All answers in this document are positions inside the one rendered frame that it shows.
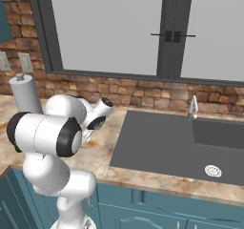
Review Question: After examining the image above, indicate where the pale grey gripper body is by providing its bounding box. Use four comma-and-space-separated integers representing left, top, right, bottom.
81, 128, 93, 146

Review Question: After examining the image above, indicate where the black window handle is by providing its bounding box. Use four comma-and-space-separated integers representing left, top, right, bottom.
173, 31, 196, 44
150, 31, 173, 43

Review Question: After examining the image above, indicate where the teal wall cupboard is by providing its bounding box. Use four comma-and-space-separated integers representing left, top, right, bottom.
0, 0, 14, 45

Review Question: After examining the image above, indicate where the grey wall outlet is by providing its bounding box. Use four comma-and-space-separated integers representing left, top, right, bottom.
17, 52, 34, 74
0, 51, 12, 73

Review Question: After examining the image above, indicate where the teal cupboard door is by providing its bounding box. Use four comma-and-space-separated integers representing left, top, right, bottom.
97, 202, 188, 229
186, 219, 244, 229

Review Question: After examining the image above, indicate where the dark grey window frame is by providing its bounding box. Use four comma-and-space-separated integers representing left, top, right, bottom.
27, 0, 244, 83

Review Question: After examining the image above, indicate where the white paper towel roll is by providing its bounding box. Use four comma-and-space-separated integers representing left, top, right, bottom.
9, 73, 44, 115

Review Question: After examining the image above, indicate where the silver tap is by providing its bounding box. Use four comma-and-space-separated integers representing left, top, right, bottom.
186, 94, 200, 120

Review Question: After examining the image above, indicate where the teal corner cupboard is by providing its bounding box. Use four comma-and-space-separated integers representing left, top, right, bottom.
0, 166, 61, 229

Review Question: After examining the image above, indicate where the teal panel under sink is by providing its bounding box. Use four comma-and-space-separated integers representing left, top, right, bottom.
95, 182, 244, 222

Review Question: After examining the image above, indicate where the dark grey sink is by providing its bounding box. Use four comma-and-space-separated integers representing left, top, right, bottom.
109, 109, 244, 187

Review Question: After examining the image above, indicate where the white sink drain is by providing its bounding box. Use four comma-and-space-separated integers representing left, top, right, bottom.
204, 164, 223, 178

